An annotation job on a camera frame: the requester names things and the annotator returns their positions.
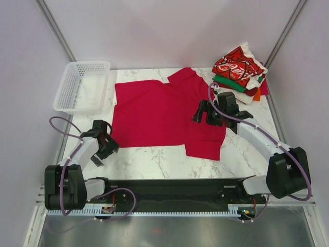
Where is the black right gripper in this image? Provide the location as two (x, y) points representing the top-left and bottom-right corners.
(191, 99), (226, 127)

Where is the crimson red t shirt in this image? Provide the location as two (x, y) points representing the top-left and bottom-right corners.
(111, 67), (226, 161)

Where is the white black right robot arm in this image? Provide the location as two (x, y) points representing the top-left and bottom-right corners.
(192, 92), (312, 203)

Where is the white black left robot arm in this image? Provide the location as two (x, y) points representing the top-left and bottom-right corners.
(44, 116), (120, 215)

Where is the white folded shirt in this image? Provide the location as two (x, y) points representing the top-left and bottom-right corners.
(232, 90), (254, 104)

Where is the green folded shirt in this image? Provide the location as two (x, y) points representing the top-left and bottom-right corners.
(212, 75), (260, 95)

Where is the dark red folded shirt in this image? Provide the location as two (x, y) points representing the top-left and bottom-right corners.
(214, 80), (258, 96)

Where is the orange folded shirt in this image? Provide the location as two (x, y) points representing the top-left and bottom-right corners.
(253, 87), (261, 101)

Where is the red white printed shirt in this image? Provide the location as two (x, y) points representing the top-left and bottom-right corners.
(212, 43), (268, 90)

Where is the magenta folded shirt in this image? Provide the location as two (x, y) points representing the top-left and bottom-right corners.
(260, 74), (269, 96)

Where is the white plastic basket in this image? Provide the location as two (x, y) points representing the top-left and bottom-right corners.
(53, 60), (111, 115)

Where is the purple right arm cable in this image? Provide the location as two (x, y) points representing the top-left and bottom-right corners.
(207, 82), (313, 201)

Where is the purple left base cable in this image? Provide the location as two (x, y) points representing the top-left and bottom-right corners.
(95, 187), (137, 222)

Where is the white slotted cable duct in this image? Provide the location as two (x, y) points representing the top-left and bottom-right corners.
(47, 205), (244, 217)

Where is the right aluminium frame post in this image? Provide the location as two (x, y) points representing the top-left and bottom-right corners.
(265, 0), (308, 68)

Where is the aluminium frame post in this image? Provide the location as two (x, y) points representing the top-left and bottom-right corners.
(265, 0), (308, 68)
(35, 0), (76, 62)

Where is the left aluminium frame post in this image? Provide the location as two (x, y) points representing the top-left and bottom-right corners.
(35, 0), (76, 62)

